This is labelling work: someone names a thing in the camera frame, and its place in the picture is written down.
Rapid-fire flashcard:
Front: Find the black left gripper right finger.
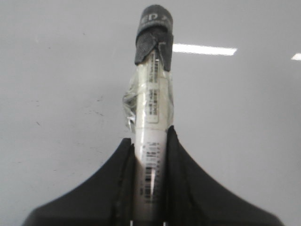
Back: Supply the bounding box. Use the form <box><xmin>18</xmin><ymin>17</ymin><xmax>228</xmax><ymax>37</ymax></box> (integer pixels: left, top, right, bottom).
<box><xmin>166</xmin><ymin>126</ymin><xmax>282</xmax><ymax>226</ymax></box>

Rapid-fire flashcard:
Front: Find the white whiteboard marker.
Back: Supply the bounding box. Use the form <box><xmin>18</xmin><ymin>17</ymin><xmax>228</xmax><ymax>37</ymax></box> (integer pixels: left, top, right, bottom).
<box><xmin>123</xmin><ymin>4</ymin><xmax>173</xmax><ymax>226</ymax></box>

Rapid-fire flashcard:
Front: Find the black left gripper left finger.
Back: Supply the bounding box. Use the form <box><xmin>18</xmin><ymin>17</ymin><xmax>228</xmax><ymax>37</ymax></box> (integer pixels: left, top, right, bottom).
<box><xmin>23</xmin><ymin>138</ymin><xmax>135</xmax><ymax>226</ymax></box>

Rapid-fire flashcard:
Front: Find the white whiteboard with aluminium frame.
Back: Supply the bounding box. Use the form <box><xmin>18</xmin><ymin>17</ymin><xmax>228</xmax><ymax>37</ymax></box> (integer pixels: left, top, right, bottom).
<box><xmin>0</xmin><ymin>0</ymin><xmax>301</xmax><ymax>226</ymax></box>

